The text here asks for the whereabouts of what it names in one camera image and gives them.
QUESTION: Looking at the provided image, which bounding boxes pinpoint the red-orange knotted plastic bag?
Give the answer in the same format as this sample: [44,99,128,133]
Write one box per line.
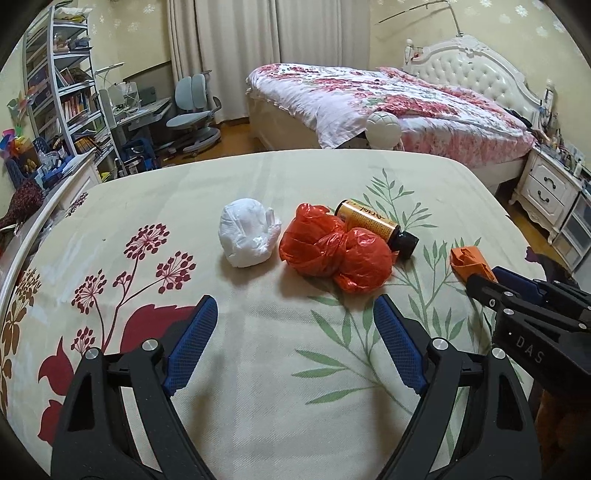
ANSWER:
[279,203,398,294]

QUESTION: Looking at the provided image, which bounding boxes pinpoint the plastic drawer unit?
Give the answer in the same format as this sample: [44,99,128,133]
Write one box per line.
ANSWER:
[552,190,591,272]

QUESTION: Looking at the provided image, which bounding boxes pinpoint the beige curtains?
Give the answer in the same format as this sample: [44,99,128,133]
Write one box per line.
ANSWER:
[167,0,370,122]

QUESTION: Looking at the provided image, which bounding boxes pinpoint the white tufted headboard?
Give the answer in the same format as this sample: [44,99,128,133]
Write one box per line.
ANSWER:
[403,35,542,127]

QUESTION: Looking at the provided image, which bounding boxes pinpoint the white bookshelf with books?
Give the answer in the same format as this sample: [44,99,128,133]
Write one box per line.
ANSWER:
[22,1,121,182]

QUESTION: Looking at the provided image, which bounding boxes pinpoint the white nightstand with drawers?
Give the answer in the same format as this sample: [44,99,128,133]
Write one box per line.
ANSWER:
[509,145,583,244]

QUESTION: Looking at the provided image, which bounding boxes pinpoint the dark red feather duster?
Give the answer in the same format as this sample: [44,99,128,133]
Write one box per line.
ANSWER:
[0,179,44,229]

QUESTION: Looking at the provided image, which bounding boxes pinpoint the yellow bottle black cap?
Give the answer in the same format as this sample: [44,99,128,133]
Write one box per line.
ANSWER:
[335,199,419,261]

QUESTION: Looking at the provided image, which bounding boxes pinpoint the pink floral quilt bed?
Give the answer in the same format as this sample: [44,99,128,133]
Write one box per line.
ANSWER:
[246,63,535,168]

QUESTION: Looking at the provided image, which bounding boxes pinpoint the grey-blue desk chair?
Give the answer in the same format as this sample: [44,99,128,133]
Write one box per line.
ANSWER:
[163,70,221,156]

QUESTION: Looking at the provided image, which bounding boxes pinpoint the floral sheet on near bed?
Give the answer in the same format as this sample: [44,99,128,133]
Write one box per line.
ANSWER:
[1,150,543,479]

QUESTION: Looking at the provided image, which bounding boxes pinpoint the grey study desk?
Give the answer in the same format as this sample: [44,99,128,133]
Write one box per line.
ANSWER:
[113,97,172,142]

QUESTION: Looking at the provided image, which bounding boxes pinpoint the white crumpled plastic bag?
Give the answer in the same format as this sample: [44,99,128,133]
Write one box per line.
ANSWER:
[218,198,281,268]

